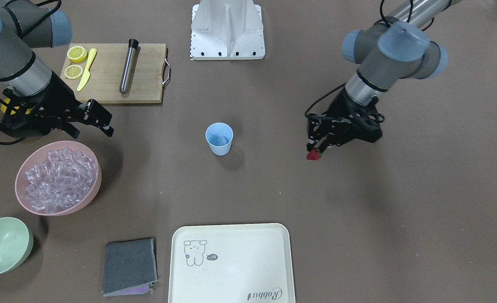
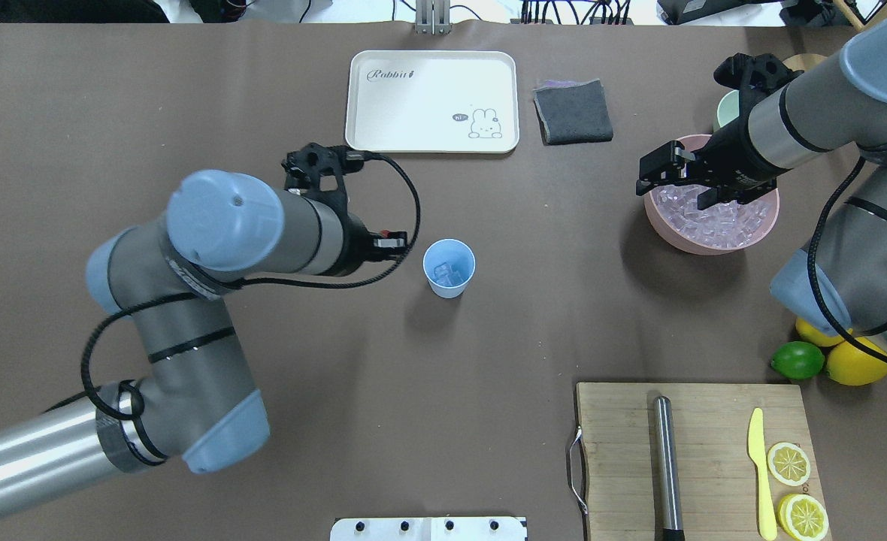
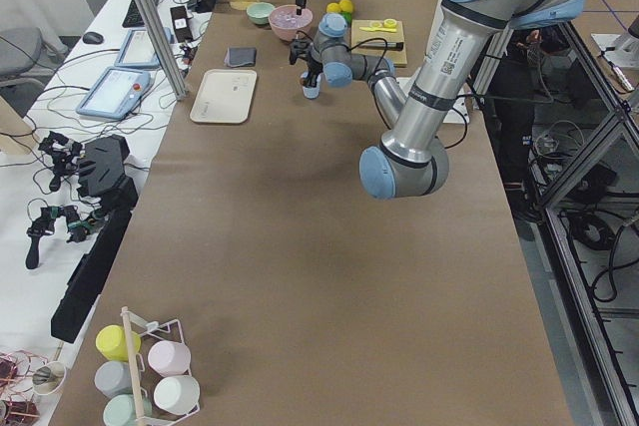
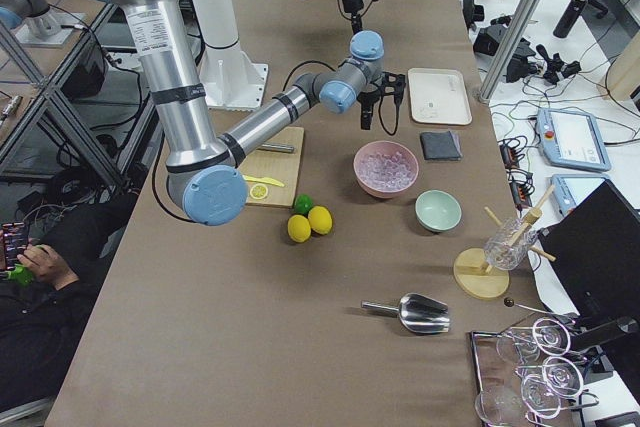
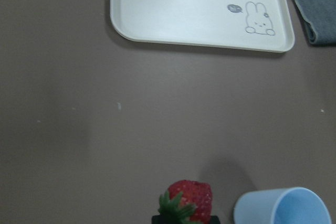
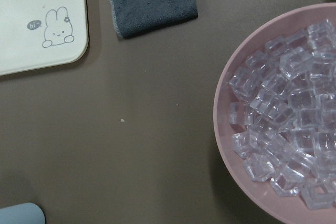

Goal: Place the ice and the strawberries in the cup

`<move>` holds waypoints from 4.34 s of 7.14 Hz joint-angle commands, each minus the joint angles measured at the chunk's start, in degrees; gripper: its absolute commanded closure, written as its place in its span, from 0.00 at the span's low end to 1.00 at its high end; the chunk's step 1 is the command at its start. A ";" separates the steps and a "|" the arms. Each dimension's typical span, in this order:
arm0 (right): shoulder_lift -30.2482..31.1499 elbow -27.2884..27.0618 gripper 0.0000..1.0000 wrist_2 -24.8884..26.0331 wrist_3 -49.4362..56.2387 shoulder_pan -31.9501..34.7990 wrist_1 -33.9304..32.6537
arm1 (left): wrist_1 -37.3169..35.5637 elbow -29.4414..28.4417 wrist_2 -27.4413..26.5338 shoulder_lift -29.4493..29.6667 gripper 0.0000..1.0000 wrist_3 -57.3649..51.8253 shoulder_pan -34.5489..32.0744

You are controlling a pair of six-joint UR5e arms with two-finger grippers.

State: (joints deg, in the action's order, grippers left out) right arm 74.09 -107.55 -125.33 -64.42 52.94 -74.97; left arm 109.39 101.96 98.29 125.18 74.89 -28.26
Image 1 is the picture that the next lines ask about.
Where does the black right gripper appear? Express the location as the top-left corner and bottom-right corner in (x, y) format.
(1, 72), (114, 138)

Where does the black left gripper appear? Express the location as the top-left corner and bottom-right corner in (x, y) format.
(307, 90), (383, 154)

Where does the red strawberry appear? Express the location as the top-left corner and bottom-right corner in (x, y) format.
(306, 149), (321, 161)

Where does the clear ice cube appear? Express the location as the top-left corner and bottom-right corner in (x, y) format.
(211, 136), (229, 146)

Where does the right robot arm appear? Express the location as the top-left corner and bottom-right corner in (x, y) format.
(0, 0), (114, 144)

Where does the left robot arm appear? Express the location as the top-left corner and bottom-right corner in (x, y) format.
(305, 0), (458, 160)

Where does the pink bowl of ice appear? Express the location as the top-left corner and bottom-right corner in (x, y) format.
(14, 141), (102, 216)

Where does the light blue plastic cup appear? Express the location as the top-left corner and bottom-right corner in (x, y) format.
(206, 122), (233, 157)

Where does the yellow plastic knife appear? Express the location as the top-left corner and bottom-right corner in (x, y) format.
(76, 48), (98, 92)

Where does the lemon half slice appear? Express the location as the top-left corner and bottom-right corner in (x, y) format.
(66, 45), (88, 64)
(64, 64), (84, 80)

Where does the wooden cutting board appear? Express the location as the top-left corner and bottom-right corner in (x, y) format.
(60, 42), (170, 105)

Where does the cream serving tray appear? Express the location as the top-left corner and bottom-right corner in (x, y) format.
(168, 223), (296, 303)

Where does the grey folded cloth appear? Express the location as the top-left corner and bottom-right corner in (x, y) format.
(102, 238), (158, 297)

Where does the green empty bowl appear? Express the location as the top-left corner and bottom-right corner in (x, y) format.
(0, 217), (34, 274)

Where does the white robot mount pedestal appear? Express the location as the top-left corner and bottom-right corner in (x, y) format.
(190, 0), (266, 60)

